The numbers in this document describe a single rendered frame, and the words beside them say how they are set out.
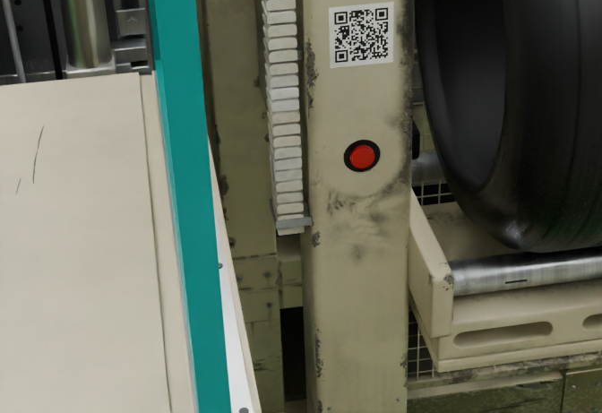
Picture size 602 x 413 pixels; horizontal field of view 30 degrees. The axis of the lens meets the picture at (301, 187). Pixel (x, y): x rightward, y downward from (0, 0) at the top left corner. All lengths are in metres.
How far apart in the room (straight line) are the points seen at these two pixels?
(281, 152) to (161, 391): 0.68
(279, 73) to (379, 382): 0.50
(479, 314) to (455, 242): 0.26
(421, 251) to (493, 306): 0.12
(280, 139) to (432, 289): 0.26
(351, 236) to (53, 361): 0.73
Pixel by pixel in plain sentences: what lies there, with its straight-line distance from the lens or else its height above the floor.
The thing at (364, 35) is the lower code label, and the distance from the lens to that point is 1.30.
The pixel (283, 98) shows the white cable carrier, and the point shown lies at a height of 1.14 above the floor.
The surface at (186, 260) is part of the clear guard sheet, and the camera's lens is 0.58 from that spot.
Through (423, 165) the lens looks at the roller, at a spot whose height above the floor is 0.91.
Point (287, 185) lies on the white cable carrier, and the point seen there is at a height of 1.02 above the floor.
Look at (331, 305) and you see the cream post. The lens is 1.49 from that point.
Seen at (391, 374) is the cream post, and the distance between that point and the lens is 1.59.
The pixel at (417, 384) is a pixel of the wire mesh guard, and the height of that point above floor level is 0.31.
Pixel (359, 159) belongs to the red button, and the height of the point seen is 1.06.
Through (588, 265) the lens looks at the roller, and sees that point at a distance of 1.47.
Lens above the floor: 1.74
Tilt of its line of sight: 31 degrees down
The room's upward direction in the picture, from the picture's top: 2 degrees counter-clockwise
